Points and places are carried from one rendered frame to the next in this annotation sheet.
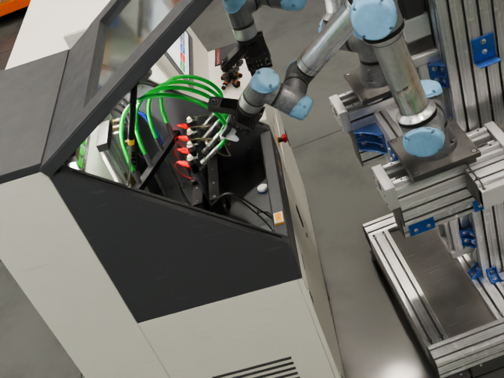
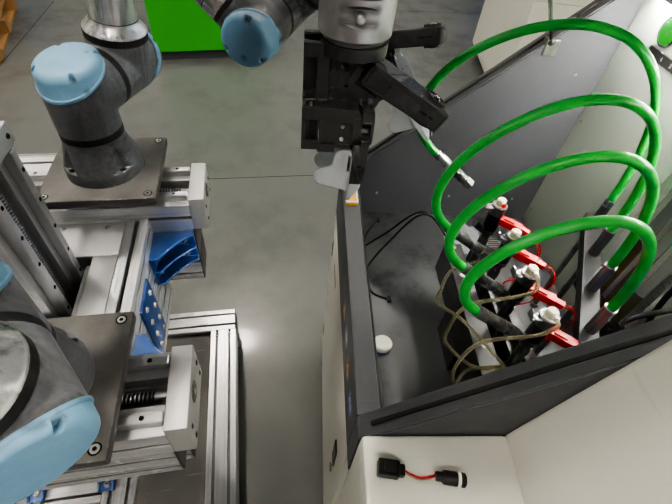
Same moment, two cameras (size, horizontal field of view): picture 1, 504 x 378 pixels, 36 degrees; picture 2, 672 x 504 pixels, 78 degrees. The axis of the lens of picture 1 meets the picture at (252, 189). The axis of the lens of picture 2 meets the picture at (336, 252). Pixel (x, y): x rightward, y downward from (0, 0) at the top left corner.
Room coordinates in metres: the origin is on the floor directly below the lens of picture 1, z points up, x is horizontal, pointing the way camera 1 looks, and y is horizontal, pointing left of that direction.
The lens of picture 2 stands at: (2.71, -0.28, 1.61)
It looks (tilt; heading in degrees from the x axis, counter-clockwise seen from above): 47 degrees down; 164
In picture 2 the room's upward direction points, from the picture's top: 7 degrees clockwise
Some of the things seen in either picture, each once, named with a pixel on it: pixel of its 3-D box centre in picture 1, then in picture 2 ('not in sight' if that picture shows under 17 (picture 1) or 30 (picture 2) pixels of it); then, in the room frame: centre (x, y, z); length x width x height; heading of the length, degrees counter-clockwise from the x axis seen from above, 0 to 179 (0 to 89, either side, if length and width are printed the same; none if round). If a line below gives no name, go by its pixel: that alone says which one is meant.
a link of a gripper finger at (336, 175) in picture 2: not in sight; (337, 177); (2.29, -0.17, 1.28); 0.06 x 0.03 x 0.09; 81
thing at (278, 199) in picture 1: (278, 196); (353, 290); (2.17, -0.08, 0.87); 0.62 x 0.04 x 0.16; 171
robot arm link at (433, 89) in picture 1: (424, 104); (79, 90); (1.90, -0.58, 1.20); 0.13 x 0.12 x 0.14; 156
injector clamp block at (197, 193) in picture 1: (211, 187); (475, 329); (2.32, 0.14, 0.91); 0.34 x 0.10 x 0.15; 171
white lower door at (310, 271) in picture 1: (313, 276); (331, 376); (2.16, -0.09, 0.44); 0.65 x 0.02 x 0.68; 171
